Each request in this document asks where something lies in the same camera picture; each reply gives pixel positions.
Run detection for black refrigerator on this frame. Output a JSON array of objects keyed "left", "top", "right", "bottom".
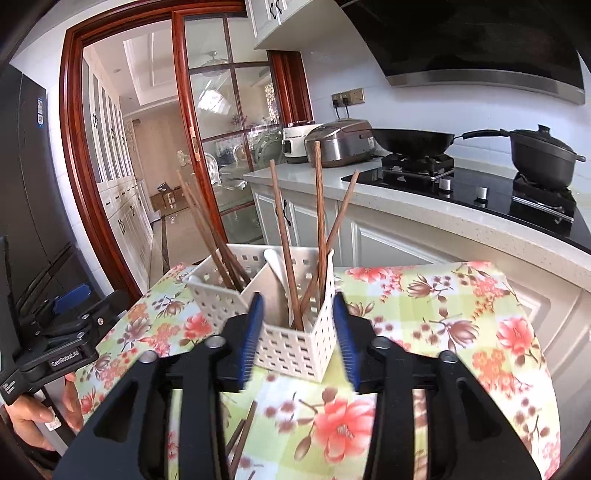
[{"left": 0, "top": 65, "right": 95, "bottom": 324}]

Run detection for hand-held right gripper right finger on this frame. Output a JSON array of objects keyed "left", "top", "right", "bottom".
[{"left": 332, "top": 292, "right": 543, "bottom": 480}]

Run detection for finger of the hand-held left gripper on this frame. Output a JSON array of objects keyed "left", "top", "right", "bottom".
[
  {"left": 14, "top": 282, "right": 92, "bottom": 326},
  {"left": 32, "top": 290, "right": 131, "bottom": 344}
]

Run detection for black lidded pot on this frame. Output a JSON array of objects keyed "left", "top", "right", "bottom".
[{"left": 510, "top": 124, "right": 587, "bottom": 191}]

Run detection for white ornate chair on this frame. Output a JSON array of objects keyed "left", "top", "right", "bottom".
[{"left": 203, "top": 154, "right": 223, "bottom": 186}]

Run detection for black gas stove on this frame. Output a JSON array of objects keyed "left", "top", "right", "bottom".
[{"left": 342, "top": 154, "right": 583, "bottom": 237}]

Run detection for floral tablecloth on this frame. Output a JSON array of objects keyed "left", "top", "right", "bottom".
[{"left": 76, "top": 261, "right": 561, "bottom": 480}]

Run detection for wall power outlet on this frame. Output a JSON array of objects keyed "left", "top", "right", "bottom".
[{"left": 331, "top": 88, "right": 366, "bottom": 108}]

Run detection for white rice cooker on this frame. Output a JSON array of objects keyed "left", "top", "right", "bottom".
[{"left": 281, "top": 122, "right": 325, "bottom": 165}]

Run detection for white upper wall cabinet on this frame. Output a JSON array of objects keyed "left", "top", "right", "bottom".
[{"left": 245, "top": 0, "right": 352, "bottom": 49}]

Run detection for black range hood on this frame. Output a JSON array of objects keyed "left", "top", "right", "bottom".
[{"left": 337, "top": 0, "right": 587, "bottom": 105}]

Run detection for glass sliding door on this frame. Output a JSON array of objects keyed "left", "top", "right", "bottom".
[{"left": 173, "top": 11, "right": 288, "bottom": 246}]

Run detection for person's left hand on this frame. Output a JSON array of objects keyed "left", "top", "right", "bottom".
[{"left": 7, "top": 372, "right": 85, "bottom": 452}]

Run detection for steel rice cooker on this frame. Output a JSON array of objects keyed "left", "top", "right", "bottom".
[{"left": 305, "top": 119, "right": 382, "bottom": 168}]

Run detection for white tall hallway cabinets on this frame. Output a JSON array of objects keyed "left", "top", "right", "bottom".
[{"left": 83, "top": 51, "right": 154, "bottom": 288}]

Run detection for white perforated utensil holder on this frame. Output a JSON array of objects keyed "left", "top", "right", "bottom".
[{"left": 182, "top": 244, "right": 337, "bottom": 383}]

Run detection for cardboard boxes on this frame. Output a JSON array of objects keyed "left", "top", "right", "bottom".
[{"left": 150, "top": 182, "right": 186, "bottom": 212}]

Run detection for black wok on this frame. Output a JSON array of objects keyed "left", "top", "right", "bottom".
[{"left": 369, "top": 128, "right": 511, "bottom": 160}]

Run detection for brown wooden chopstick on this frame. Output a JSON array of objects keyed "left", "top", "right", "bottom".
[
  {"left": 187, "top": 172, "right": 252, "bottom": 285},
  {"left": 225, "top": 419, "right": 245, "bottom": 455},
  {"left": 298, "top": 170, "right": 361, "bottom": 324},
  {"left": 269, "top": 159, "right": 304, "bottom": 331},
  {"left": 184, "top": 180, "right": 243, "bottom": 291},
  {"left": 226, "top": 401, "right": 258, "bottom": 469},
  {"left": 176, "top": 169, "right": 234, "bottom": 291},
  {"left": 314, "top": 141, "right": 328, "bottom": 301}
]

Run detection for speckled white countertop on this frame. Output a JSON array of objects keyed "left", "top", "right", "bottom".
[{"left": 244, "top": 159, "right": 591, "bottom": 296}]

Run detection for red wooden door frame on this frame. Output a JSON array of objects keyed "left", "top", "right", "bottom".
[{"left": 60, "top": 9, "right": 315, "bottom": 298}]

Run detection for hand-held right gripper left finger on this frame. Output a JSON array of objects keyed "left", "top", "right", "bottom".
[{"left": 55, "top": 292, "right": 266, "bottom": 480}]

